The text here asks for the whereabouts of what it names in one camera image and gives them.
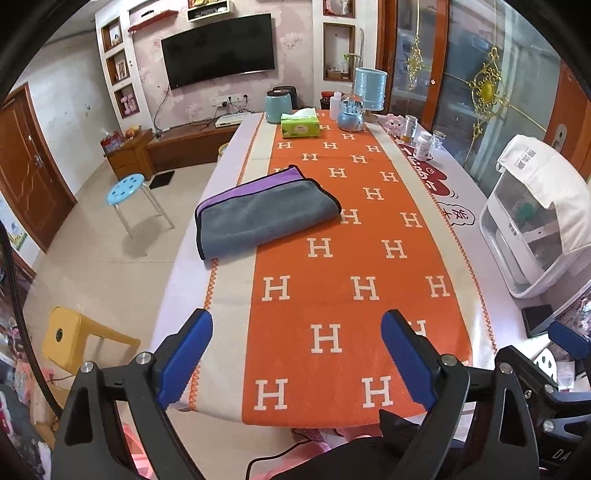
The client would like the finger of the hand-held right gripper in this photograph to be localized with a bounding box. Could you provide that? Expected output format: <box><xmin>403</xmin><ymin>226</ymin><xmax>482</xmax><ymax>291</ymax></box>
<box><xmin>531</xmin><ymin>320</ymin><xmax>591</xmax><ymax>393</ymax></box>

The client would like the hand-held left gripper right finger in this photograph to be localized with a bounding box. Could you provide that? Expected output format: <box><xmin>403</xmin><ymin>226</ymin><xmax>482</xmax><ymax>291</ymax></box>
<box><xmin>379</xmin><ymin>308</ymin><xmax>541</xmax><ymax>480</ymax></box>

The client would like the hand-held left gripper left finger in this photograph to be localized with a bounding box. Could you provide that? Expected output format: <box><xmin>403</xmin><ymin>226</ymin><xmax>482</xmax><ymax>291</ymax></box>
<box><xmin>50</xmin><ymin>308</ymin><xmax>214</xmax><ymax>480</ymax></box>

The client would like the grey and purple towel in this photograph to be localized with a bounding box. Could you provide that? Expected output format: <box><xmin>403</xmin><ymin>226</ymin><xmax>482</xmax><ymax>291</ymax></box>
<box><xmin>194</xmin><ymin>164</ymin><xmax>343</xmax><ymax>261</ymax></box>

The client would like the black phone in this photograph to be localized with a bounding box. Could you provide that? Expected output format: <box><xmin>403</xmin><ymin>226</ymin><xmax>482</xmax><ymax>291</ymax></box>
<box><xmin>522</xmin><ymin>305</ymin><xmax>555</xmax><ymax>338</ymax></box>

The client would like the white plastic storage box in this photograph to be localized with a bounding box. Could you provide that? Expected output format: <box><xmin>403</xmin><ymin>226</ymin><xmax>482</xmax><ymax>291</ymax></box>
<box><xmin>479</xmin><ymin>173</ymin><xmax>591</xmax><ymax>300</ymax></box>

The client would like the dark cloth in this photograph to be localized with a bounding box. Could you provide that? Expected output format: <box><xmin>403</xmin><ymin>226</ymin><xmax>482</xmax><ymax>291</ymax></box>
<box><xmin>259</xmin><ymin>410</ymin><xmax>419</xmax><ymax>480</ymax></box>

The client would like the yellow plastic stool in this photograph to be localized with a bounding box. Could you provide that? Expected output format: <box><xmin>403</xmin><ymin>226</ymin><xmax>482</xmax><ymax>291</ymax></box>
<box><xmin>41</xmin><ymin>306</ymin><xmax>141</xmax><ymax>376</ymax></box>

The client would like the orange letter-printed blanket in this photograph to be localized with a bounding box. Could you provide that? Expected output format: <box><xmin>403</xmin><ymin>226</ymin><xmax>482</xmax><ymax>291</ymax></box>
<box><xmin>182</xmin><ymin>111</ymin><xmax>497</xmax><ymax>425</ymax></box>

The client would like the pile of colourful clutter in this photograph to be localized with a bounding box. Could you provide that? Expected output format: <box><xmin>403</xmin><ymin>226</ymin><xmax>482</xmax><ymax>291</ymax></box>
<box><xmin>0</xmin><ymin>295</ymin><xmax>58</xmax><ymax>480</ymax></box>

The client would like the blue round stool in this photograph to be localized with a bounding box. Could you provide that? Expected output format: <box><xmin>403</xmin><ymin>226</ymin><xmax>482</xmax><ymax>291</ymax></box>
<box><xmin>106</xmin><ymin>173</ymin><xmax>176</xmax><ymax>239</ymax></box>

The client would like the small wooden cabinet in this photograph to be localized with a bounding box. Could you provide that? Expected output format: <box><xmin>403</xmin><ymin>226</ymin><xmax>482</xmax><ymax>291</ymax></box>
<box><xmin>104</xmin><ymin>129</ymin><xmax>156</xmax><ymax>181</ymax></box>

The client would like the low wooden television cabinet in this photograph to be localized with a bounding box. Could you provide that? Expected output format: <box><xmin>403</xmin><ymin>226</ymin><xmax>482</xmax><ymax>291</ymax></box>
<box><xmin>147</xmin><ymin>121</ymin><xmax>242</xmax><ymax>174</ymax></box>

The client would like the white pill bottle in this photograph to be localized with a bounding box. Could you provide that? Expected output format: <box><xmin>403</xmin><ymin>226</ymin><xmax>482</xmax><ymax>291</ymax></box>
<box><xmin>412</xmin><ymin>131</ymin><xmax>434</xmax><ymax>162</ymax></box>

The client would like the red package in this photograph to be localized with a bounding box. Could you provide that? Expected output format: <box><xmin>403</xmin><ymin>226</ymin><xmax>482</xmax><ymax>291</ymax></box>
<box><xmin>100</xmin><ymin>131</ymin><xmax>125</xmax><ymax>154</ymax></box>

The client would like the brown wooden door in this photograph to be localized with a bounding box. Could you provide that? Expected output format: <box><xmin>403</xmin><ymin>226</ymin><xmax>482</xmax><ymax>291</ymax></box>
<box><xmin>0</xmin><ymin>83</ymin><xmax>77</xmax><ymax>253</ymax></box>

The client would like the blue snow globe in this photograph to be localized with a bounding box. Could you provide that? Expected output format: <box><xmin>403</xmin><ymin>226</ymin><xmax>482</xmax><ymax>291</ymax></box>
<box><xmin>337</xmin><ymin>92</ymin><xmax>368</xmax><ymax>134</ymax></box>

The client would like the large gold door ornament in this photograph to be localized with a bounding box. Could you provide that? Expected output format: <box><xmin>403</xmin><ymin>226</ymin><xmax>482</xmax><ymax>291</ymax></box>
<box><xmin>466</xmin><ymin>46</ymin><xmax>514</xmax><ymax>108</ymax></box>

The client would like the green tissue box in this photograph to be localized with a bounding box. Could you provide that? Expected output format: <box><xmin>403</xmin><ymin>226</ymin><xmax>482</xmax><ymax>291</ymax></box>
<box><xmin>281</xmin><ymin>109</ymin><xmax>321</xmax><ymax>139</ymax></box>

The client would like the teal lidded jar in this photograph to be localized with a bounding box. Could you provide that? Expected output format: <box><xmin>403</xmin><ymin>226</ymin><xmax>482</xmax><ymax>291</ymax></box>
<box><xmin>264</xmin><ymin>90</ymin><xmax>293</xmax><ymax>123</ymax></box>

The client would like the white plastic bottle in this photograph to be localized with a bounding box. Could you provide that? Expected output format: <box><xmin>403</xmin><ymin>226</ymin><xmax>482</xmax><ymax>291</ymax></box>
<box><xmin>320</xmin><ymin>91</ymin><xmax>342</xmax><ymax>121</ymax></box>

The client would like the light blue cylinder container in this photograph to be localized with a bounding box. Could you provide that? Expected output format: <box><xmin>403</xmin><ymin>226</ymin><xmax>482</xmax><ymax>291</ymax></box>
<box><xmin>353</xmin><ymin>67</ymin><xmax>387</xmax><ymax>112</ymax></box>

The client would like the small gold door ornament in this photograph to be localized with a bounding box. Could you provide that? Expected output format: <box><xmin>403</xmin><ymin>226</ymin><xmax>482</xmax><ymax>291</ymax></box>
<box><xmin>406</xmin><ymin>39</ymin><xmax>425</xmax><ymax>91</ymax></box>

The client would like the black flat television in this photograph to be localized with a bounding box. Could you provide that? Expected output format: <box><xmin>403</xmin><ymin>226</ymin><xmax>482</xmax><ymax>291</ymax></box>
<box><xmin>160</xmin><ymin>13</ymin><xmax>277</xmax><ymax>91</ymax></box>

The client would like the tall white niche shelf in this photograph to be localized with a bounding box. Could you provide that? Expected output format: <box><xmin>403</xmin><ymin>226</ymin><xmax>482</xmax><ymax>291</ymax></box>
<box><xmin>313</xmin><ymin>0</ymin><xmax>359</xmax><ymax>85</ymax></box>

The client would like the thick black curved cable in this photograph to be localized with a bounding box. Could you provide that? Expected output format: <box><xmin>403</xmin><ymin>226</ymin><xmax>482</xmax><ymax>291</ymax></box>
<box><xmin>0</xmin><ymin>225</ymin><xmax>63</xmax><ymax>418</ymax></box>

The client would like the white wall niche shelf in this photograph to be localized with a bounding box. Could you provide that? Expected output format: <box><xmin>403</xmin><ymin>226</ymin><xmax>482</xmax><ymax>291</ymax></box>
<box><xmin>95</xmin><ymin>9</ymin><xmax>154</xmax><ymax>136</ymax></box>

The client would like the glass door with wooden frame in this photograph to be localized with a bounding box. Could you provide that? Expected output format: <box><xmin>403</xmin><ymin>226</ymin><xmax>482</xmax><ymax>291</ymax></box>
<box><xmin>375</xmin><ymin>0</ymin><xmax>591</xmax><ymax>197</ymax></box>

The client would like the red wall shelf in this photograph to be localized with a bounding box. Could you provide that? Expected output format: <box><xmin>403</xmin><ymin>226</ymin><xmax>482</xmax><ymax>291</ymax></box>
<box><xmin>128</xmin><ymin>10</ymin><xmax>179</xmax><ymax>33</ymax></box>

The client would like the white wall box shelf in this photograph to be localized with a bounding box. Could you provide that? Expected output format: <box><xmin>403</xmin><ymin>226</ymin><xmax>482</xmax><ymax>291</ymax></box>
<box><xmin>187</xmin><ymin>0</ymin><xmax>231</xmax><ymax>23</ymax></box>

